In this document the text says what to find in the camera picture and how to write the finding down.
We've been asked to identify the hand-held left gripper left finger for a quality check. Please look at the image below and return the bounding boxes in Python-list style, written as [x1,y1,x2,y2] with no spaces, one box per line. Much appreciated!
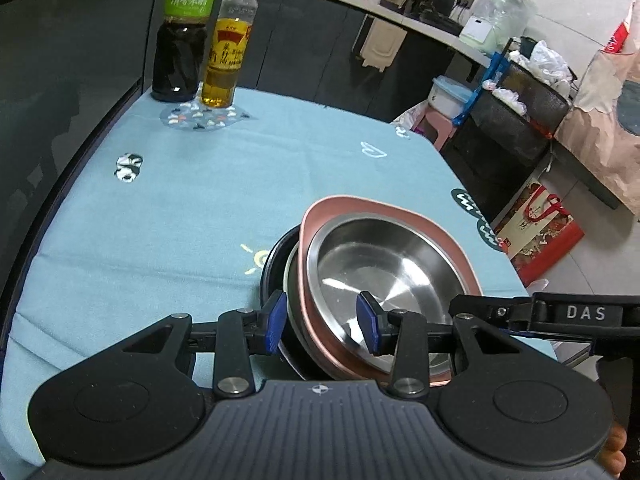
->
[122,290,288,401]

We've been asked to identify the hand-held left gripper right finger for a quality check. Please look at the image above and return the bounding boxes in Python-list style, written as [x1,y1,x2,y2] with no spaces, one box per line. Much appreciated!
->
[356,291,521,401]

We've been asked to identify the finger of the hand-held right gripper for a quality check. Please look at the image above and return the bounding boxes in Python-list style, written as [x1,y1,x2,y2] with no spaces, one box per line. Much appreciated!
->
[448,294,533,335]

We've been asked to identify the stainless steel bowl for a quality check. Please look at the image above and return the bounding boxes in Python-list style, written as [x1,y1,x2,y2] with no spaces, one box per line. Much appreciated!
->
[305,214,458,376]

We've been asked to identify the pink bowl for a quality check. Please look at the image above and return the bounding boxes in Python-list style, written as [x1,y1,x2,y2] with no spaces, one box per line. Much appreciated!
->
[298,194,485,388]

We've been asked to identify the red gift bag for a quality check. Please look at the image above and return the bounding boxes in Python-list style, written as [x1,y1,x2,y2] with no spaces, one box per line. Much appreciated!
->
[492,180,585,286]

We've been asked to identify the blue-green tablecloth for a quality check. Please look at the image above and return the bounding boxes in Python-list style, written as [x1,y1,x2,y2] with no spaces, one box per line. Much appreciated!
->
[0,85,558,466]

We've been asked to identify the black mesh basket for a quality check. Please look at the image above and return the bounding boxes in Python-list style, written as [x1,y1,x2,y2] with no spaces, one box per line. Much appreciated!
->
[445,57,573,211]

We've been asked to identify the brown paper bag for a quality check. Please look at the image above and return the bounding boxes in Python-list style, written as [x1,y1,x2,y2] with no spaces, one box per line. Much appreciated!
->
[555,50,640,211]

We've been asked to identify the pink plastic stool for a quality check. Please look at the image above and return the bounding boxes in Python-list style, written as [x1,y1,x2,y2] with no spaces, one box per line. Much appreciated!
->
[415,110,458,151]

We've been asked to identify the floral plastic bag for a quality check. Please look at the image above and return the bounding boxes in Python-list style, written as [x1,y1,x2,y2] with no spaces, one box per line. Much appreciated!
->
[392,102,431,131]

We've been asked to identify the white container blue lid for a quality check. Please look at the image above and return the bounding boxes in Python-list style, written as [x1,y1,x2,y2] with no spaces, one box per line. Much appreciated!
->
[428,76,475,117]

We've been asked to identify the yellow oil bottle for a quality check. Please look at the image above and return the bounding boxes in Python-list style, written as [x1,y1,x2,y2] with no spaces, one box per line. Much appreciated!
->
[200,0,259,109]

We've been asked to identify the white plastic bags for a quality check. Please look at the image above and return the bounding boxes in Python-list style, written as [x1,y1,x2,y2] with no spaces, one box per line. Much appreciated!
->
[525,40,576,101]

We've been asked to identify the beige plastic bin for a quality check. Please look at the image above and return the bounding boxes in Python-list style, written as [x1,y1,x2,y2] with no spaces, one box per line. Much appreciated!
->
[352,16,408,73]

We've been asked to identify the white kitchen appliance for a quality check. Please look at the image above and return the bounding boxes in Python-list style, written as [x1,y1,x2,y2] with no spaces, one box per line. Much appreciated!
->
[459,17,501,53]

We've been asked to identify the red and white package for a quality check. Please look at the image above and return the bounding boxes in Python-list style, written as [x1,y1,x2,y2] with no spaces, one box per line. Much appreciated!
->
[605,20,640,56]

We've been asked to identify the dark vinegar bottle green label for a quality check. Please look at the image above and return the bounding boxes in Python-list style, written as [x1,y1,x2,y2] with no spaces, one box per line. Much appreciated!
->
[151,0,221,103]

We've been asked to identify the clear plastic bag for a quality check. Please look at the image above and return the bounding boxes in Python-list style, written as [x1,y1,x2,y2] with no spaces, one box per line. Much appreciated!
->
[472,0,530,46]

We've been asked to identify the black kitchen appliance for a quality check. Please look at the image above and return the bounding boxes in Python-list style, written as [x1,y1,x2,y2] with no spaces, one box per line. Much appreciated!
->
[407,0,458,18]

